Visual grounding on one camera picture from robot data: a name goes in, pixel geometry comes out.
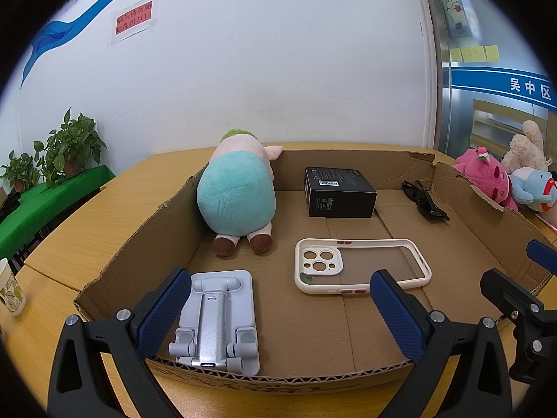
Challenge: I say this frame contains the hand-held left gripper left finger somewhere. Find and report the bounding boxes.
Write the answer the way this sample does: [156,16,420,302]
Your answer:
[48,267,193,418]

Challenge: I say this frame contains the beige plush toy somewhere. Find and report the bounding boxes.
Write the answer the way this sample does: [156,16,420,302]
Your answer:
[500,119,549,175]

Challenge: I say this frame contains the cartoon sheep poster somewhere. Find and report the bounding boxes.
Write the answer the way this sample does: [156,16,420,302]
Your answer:
[439,0,482,41]

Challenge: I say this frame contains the printed paper cup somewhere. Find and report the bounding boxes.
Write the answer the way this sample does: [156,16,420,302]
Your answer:
[0,258,27,318]

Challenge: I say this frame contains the white folding phone stand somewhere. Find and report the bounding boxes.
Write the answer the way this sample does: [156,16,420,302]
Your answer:
[169,269,262,376]

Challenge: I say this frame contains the white clear phone case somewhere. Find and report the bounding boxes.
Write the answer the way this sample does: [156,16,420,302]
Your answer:
[294,238,432,295]

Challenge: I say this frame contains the black product box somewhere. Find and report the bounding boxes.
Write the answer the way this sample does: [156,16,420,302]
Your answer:
[304,166,377,218]

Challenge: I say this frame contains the blue banner strip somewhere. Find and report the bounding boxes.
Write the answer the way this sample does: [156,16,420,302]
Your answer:
[450,67,557,109]

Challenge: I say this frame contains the green tablecloth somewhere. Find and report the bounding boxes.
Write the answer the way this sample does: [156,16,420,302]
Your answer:
[0,164,116,263]

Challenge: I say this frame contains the row of yellow sticky notes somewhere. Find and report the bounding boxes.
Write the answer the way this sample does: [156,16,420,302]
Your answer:
[450,45,500,63]

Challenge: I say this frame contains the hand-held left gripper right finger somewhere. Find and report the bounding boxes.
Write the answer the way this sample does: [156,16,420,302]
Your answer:
[369,269,514,418]

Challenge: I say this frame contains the blue wave wall decal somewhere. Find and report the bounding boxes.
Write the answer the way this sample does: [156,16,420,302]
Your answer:
[21,0,353,92]

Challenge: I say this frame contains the metal door frame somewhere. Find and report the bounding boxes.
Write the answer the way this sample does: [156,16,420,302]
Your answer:
[415,0,454,153]

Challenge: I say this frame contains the pink plush toy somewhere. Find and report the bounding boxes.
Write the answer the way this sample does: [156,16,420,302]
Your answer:
[454,147,519,212]

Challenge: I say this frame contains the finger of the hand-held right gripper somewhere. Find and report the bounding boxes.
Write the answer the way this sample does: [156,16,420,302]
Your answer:
[480,269,557,386]
[526,239,557,278]

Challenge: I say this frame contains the red wall sign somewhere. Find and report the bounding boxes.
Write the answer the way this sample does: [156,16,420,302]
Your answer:
[109,0,164,47]

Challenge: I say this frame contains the small potted plant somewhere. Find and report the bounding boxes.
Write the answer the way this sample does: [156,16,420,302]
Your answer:
[0,150,41,194]

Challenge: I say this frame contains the teal plush toy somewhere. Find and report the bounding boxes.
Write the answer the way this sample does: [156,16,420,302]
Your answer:
[197,129,285,257]

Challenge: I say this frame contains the black sunglasses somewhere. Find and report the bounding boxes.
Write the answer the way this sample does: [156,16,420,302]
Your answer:
[401,178,450,223]

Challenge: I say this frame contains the large cardboard box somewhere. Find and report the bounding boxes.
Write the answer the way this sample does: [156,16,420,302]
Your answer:
[73,148,557,401]

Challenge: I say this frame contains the blue elephant plush toy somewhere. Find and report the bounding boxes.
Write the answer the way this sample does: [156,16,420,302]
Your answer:
[509,168,557,214]

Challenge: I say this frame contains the large potted plant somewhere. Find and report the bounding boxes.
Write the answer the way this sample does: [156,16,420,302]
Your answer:
[34,108,108,190]

